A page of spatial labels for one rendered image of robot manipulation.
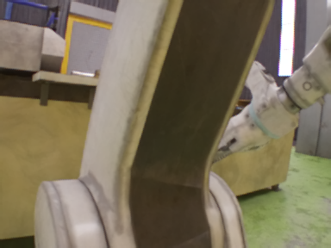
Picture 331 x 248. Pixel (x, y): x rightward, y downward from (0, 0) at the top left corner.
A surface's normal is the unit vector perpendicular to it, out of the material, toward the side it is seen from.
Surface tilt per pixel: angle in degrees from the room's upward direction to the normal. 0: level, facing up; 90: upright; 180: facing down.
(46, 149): 90
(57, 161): 90
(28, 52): 80
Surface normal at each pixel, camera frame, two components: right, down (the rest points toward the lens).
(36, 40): 0.58, -0.05
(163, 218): 0.57, -0.41
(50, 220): -0.65, -0.30
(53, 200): 0.38, -0.87
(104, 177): -0.64, 0.00
